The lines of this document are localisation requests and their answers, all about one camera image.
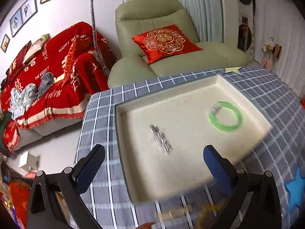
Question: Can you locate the yellow cord flower bracelet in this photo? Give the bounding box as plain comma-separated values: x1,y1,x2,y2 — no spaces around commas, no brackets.
195,203,224,229

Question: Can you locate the green recliner armchair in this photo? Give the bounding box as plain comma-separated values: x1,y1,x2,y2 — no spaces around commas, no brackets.
108,0,250,88

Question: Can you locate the silver star hair clip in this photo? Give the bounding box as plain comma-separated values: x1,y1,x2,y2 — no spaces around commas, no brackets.
149,125,172,154

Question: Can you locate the flexible phone holder stand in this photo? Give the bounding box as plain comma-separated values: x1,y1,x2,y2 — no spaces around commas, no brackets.
90,0,110,77

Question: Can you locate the grey clothes pile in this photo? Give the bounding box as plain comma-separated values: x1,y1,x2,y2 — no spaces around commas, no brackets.
9,72,55,120

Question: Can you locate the blue star patch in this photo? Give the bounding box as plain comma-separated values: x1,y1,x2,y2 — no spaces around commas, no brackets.
285,164,304,213

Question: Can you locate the white curtain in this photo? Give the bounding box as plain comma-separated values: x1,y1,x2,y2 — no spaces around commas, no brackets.
254,0,304,98

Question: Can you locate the stacked washer dryer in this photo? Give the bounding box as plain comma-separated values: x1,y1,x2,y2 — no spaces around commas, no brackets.
237,0,256,55

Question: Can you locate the grey checked tablecloth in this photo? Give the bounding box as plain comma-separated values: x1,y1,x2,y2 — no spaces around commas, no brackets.
75,67,304,228

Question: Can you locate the beige hair clip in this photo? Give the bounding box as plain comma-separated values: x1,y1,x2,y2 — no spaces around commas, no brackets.
158,205,192,221

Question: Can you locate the yellow star patch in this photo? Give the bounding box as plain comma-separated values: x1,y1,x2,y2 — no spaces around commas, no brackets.
224,67,242,75

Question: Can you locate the red embroidered cushion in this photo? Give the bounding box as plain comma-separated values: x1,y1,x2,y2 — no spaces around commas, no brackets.
132,24,202,65

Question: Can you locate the slipper rack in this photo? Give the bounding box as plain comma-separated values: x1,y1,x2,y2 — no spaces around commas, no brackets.
260,37,282,72

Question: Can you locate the light blue curtain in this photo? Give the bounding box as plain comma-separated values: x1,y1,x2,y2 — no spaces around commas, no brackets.
178,0,223,42

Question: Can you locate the green bangle bracelet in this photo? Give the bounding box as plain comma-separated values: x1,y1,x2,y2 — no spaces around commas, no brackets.
208,101,242,132

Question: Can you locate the red blanket covered sofa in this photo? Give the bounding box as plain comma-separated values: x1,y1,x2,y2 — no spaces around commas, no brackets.
1,22,116,156

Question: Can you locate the framed wall picture pair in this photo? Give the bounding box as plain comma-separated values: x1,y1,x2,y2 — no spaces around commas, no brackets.
9,0,38,37

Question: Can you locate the small framed wall picture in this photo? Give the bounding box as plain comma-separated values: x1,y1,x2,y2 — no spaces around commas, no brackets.
1,34,10,53

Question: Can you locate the grey rectangular jewelry tray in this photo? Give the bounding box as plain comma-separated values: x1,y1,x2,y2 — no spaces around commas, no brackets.
115,75,272,203

